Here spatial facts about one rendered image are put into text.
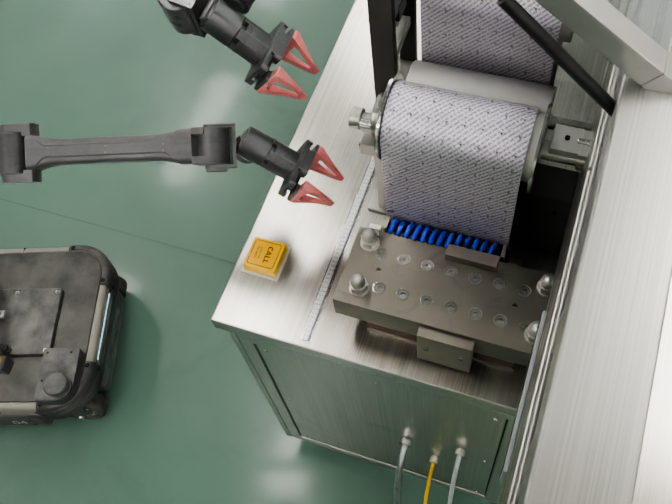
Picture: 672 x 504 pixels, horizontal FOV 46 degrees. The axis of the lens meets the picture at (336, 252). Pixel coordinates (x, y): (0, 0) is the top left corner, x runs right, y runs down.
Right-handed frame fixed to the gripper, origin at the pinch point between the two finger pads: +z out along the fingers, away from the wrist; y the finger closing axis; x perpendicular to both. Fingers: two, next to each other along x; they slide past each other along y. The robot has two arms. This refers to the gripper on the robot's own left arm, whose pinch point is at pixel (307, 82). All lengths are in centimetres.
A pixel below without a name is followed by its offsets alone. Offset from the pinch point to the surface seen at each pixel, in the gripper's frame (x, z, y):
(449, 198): 5.2, 30.5, 6.6
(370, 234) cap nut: -8.2, 25.1, 13.5
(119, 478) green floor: -137, 39, 55
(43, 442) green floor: -155, 17, 52
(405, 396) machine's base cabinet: -24, 53, 32
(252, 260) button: -35.6, 15.5, 17.5
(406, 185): 0.9, 23.9, 6.5
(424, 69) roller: 6.4, 16.9, -12.6
